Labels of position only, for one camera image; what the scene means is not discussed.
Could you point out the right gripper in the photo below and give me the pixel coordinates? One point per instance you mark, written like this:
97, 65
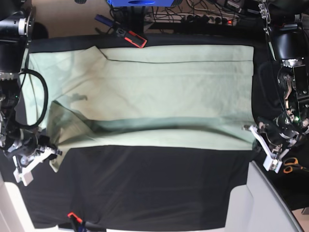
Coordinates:
26, 144

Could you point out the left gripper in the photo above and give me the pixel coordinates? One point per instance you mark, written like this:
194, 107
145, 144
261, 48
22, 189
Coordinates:
287, 133

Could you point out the light green T-shirt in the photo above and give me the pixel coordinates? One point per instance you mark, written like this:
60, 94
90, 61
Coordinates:
191, 96

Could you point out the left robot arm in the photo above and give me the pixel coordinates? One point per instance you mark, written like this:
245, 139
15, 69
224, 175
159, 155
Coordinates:
289, 46

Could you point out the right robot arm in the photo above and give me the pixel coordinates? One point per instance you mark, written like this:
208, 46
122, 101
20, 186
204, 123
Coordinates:
17, 19

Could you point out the white bin left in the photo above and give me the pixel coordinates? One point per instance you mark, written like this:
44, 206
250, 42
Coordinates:
14, 216

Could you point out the white bin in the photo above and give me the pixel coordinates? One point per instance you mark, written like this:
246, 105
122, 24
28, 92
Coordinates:
14, 216
257, 207

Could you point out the white bin right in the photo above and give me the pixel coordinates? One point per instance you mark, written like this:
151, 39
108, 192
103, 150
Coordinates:
257, 207

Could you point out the red blue tool bottom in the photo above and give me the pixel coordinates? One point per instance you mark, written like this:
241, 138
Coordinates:
79, 225

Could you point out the orange black tool on table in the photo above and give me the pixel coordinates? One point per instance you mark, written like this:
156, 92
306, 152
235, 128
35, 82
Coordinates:
131, 37

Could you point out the white power strip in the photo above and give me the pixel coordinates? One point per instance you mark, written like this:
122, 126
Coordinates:
162, 17

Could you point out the blue box at top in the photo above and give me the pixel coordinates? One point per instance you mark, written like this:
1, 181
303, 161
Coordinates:
150, 3

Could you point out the orange handled scissors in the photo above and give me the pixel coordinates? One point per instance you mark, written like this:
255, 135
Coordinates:
292, 164

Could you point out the blue handle tool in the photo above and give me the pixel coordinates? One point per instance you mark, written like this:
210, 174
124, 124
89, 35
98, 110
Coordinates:
104, 20

